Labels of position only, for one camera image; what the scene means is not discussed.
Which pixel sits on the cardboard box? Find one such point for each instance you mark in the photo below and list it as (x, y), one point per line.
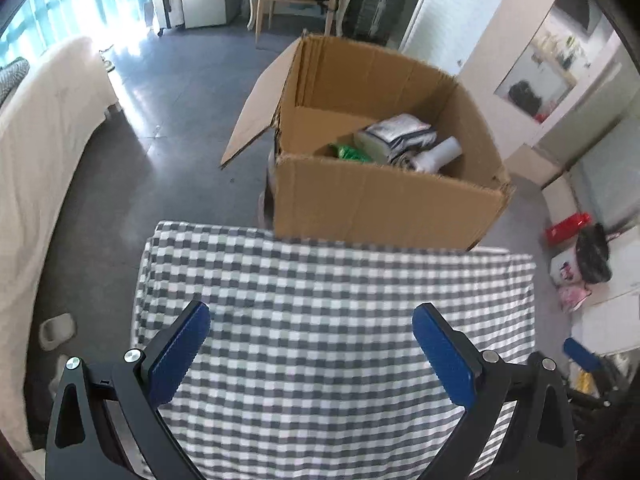
(375, 200)

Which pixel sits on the red box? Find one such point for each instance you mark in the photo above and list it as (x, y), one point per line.
(567, 229)

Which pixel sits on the pink packet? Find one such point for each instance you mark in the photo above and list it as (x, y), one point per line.
(574, 297)

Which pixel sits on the yellow packet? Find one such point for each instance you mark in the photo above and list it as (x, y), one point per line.
(582, 381)

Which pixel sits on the grey knitted pillow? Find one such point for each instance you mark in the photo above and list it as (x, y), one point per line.
(12, 77)

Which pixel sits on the white printed box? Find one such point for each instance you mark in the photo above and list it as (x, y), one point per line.
(565, 267)

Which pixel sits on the white suitcase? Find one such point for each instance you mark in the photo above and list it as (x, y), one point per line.
(167, 2)

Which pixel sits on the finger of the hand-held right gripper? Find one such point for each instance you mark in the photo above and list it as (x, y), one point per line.
(581, 354)

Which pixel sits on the grey checkered cloth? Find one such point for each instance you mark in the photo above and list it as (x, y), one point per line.
(310, 310)

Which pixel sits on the grey striped packet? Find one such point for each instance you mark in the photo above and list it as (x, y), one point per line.
(400, 132)

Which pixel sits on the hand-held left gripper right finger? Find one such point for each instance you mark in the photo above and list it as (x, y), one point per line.
(445, 355)

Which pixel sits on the beige covered bed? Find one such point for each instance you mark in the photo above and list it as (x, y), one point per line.
(40, 160)

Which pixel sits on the green snack packet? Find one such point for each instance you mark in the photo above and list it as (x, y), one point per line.
(350, 152)

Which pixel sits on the dark ribbed suitcase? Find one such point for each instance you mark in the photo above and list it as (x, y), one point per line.
(385, 0)

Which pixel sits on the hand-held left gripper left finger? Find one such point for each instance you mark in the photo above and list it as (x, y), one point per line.
(180, 350)

